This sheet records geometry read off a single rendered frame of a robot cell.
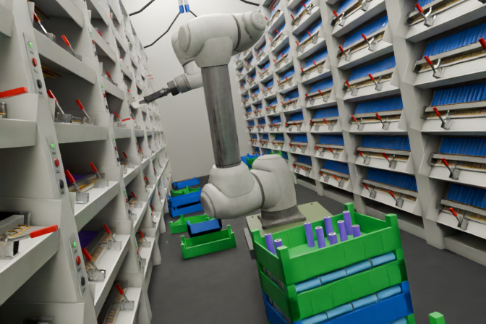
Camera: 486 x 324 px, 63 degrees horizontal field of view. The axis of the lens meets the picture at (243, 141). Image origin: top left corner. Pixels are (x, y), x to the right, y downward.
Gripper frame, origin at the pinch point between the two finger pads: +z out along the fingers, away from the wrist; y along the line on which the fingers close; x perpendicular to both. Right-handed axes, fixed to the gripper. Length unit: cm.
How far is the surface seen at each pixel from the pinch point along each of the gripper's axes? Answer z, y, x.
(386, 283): -40, -116, -73
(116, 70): 4.3, 17.9, 22.8
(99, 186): 18, -71, -26
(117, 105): 11.8, 17.9, 5.6
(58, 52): 6, -95, 9
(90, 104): 12, -52, 1
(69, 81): 15, -52, 11
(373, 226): -46, -106, -64
